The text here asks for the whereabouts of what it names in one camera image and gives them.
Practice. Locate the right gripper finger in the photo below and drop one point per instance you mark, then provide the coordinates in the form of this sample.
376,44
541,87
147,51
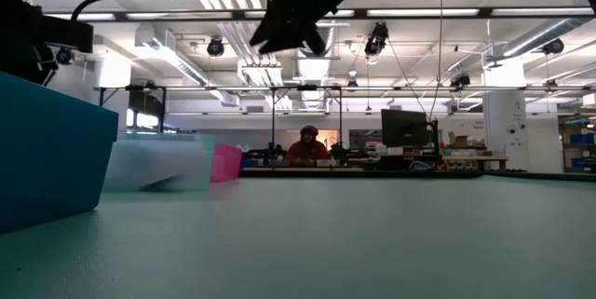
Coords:
272,31
291,43

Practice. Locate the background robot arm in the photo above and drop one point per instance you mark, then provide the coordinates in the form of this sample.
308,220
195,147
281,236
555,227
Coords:
347,153
267,154

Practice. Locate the white ceiling pipes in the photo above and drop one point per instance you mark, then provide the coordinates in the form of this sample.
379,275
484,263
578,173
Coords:
235,38

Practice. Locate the person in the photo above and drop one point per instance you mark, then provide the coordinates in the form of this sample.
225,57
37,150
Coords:
307,150

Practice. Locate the blue plastic bin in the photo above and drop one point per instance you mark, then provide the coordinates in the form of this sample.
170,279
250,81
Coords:
51,150

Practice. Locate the long ceiling light strip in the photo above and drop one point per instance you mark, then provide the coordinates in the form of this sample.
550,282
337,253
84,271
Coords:
419,12

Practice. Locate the pink plastic bin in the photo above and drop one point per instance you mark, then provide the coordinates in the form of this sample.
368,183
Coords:
228,164

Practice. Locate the black computer monitor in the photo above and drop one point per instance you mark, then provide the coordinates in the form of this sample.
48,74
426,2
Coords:
402,129

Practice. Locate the translucent plastic bin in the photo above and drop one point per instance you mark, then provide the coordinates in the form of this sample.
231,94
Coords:
158,159

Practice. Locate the cardboard box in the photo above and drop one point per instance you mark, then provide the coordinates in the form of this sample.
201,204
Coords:
458,141

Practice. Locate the white column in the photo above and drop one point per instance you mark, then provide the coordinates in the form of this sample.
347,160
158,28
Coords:
505,117

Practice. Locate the shelf with blue bins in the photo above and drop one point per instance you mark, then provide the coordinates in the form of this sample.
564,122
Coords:
579,150

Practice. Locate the silver round ventilation duct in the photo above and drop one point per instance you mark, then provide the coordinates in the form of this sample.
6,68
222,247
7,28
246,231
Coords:
316,71

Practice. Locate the hanging black camera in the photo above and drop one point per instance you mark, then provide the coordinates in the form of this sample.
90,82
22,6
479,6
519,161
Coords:
377,40
65,57
553,46
215,47
460,80

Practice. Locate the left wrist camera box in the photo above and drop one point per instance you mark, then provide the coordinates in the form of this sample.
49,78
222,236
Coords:
70,34

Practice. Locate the black background workstation frame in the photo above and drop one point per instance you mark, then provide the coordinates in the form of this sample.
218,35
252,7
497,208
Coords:
273,117

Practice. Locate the white rectangular ceiling duct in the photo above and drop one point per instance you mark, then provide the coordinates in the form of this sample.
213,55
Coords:
186,68

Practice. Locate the black table frame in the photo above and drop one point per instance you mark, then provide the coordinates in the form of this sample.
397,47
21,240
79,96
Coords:
372,174

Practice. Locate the diagonal silver duct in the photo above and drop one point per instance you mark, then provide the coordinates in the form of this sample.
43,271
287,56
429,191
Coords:
535,40

